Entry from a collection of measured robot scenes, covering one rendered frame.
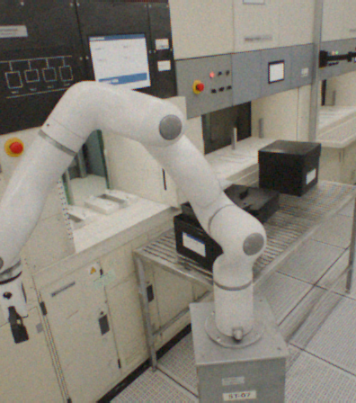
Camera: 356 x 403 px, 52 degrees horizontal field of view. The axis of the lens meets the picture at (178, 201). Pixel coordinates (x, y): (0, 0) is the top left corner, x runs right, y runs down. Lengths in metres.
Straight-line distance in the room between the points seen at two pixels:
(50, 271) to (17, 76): 0.73
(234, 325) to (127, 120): 0.71
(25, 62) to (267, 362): 1.22
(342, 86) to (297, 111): 1.52
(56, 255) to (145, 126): 0.89
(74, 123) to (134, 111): 0.13
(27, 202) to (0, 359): 0.91
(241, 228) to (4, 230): 0.55
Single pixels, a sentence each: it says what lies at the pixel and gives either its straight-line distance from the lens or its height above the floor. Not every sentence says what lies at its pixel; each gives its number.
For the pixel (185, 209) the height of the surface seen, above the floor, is 0.97.
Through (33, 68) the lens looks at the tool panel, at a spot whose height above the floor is 1.59.
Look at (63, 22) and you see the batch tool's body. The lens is 1.48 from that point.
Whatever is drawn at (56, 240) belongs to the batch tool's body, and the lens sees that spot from 1.53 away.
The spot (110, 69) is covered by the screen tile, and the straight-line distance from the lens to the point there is 1.57.
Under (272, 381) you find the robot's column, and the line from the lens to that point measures 1.28.
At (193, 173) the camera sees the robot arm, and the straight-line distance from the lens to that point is 0.90.
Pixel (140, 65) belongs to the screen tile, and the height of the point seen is 1.56.
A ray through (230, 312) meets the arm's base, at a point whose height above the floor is 0.87.
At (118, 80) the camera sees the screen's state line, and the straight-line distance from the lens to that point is 1.60.
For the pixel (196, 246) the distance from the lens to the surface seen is 1.55.
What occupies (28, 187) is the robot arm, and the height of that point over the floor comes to 1.37.
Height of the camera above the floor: 1.61
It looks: 23 degrees down
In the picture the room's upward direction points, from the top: 5 degrees counter-clockwise
